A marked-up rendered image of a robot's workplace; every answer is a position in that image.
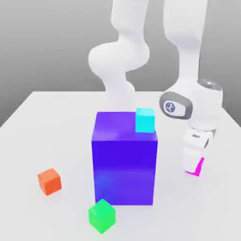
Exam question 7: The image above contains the small cyan cube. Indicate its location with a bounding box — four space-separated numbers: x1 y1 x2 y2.
135 108 155 134

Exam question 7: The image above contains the small magenta cube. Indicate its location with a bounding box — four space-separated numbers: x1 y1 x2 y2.
185 157 205 177

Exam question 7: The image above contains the large blue box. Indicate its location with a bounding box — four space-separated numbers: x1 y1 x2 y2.
91 111 158 206

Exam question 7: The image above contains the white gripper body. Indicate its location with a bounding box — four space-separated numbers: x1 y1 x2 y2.
182 146 204 173

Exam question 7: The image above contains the small orange cube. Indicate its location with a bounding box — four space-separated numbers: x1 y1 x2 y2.
37 168 62 196

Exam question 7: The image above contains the small green cube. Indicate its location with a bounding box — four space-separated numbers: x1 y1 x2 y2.
88 199 116 234

